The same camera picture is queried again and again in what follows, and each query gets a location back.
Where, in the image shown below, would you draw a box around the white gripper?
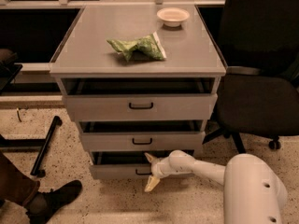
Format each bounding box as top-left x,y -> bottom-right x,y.
145,152 -> 175,192

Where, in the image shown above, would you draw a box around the grey bottom drawer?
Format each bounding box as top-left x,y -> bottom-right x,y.
89,151 -> 151,179

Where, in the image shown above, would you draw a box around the grey drawer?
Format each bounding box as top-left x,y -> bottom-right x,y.
63,77 -> 217,121
79,120 -> 205,151
89,151 -> 151,179

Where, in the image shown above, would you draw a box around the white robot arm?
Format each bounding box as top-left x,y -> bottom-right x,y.
145,150 -> 288,224

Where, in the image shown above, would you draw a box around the grey middle drawer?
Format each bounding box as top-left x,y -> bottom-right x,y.
79,120 -> 205,151

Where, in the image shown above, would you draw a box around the grey drawer cabinet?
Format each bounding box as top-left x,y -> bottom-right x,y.
49,4 -> 227,170

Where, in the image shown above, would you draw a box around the grey top drawer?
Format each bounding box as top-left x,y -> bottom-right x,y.
63,77 -> 217,121

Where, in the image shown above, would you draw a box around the black table leg base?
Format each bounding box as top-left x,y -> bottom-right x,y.
0,116 -> 63,177

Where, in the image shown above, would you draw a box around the black shoe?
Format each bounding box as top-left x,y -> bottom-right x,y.
25,180 -> 82,224

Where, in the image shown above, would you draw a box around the green crumpled snack bag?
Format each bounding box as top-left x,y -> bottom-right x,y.
107,32 -> 166,62

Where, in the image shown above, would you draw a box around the brown trouser leg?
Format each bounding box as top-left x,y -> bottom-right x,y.
0,152 -> 40,206

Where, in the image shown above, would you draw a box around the white small bowl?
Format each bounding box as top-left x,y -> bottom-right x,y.
157,7 -> 190,27

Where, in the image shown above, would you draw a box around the black office chair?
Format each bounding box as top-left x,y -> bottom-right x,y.
204,0 -> 299,153

